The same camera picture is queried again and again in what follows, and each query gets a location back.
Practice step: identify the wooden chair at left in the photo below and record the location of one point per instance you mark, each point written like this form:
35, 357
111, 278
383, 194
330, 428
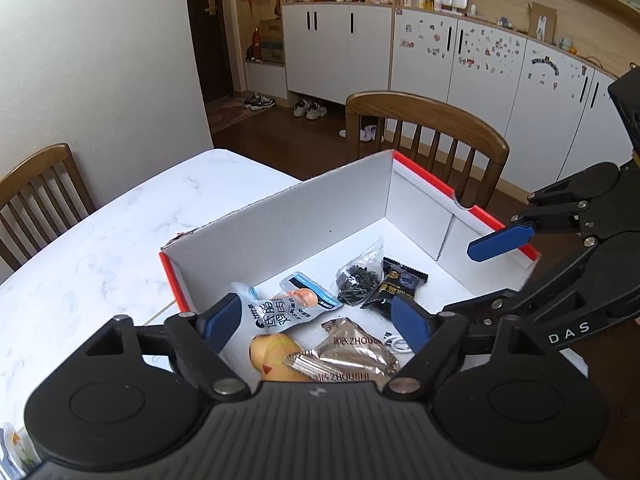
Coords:
42, 198

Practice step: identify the white floor cabinets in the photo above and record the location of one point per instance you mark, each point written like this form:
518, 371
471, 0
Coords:
553, 109

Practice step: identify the brown silver snack bag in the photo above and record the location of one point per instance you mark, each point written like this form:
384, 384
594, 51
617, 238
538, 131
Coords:
348, 354

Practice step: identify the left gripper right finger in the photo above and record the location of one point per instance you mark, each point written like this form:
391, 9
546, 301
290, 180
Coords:
443, 344

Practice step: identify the bag of black screws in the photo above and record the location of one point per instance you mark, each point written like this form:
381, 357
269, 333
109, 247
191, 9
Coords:
358, 279

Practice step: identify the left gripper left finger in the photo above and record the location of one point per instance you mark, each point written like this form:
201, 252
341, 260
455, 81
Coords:
193, 342

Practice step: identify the black white sneakers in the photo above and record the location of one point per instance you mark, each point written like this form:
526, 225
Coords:
256, 102

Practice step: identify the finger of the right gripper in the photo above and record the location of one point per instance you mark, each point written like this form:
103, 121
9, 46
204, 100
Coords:
487, 309
499, 242

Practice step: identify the black snack packet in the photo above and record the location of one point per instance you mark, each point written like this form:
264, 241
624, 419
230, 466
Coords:
398, 280

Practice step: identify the white grey sneakers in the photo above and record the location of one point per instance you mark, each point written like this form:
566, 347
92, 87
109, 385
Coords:
308, 109

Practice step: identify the red white cardboard box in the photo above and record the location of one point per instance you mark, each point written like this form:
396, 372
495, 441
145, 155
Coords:
317, 226

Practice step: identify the yellow plush toy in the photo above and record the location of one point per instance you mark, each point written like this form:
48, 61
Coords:
267, 353

